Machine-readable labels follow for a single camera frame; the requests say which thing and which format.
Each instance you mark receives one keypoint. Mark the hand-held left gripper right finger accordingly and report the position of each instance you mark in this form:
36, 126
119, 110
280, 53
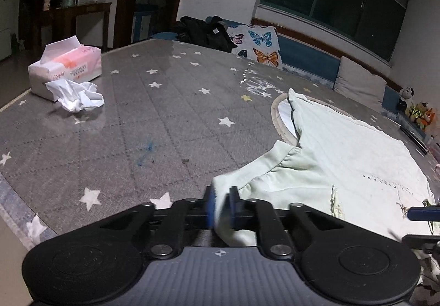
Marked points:
233, 209

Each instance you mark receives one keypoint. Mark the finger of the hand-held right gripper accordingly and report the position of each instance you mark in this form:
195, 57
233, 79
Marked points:
424, 213
422, 242

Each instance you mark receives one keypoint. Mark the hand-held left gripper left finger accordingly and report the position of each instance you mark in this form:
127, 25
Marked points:
210, 213

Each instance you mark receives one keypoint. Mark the pale green garment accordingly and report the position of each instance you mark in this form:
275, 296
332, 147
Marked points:
343, 161

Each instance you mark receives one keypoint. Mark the black remote control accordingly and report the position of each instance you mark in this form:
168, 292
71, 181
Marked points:
417, 144

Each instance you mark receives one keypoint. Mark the orange plush toy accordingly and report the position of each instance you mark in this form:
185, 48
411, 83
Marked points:
428, 118

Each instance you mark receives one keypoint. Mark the bear plush with yellow vest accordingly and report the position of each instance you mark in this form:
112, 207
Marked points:
417, 112

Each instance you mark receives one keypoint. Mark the round black induction cooktop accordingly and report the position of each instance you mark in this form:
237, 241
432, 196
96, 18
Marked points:
285, 117

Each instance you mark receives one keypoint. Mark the panda plush toy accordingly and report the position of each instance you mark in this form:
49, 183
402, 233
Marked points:
407, 94

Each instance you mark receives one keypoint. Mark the grey star-print table cover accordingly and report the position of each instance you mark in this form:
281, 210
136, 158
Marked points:
137, 113

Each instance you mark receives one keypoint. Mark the plain grey pillow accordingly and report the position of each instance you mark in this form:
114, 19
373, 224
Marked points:
361, 84

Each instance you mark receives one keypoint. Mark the butterfly print pillow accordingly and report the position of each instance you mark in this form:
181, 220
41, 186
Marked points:
261, 44

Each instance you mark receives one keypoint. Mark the blue upholstered bench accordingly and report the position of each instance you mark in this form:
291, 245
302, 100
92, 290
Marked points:
306, 58

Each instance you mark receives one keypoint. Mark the crumpled white tissue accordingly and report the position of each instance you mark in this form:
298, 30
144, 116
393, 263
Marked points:
82, 96

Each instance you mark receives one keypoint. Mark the black jacket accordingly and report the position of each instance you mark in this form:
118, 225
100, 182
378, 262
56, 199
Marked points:
202, 34

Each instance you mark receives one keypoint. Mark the blue and white panel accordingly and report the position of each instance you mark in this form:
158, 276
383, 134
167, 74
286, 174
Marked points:
142, 24

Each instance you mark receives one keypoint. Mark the white pink tissue pack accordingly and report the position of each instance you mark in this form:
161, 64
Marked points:
68, 65

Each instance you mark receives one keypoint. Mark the dark wooden console table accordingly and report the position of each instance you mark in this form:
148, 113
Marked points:
86, 10

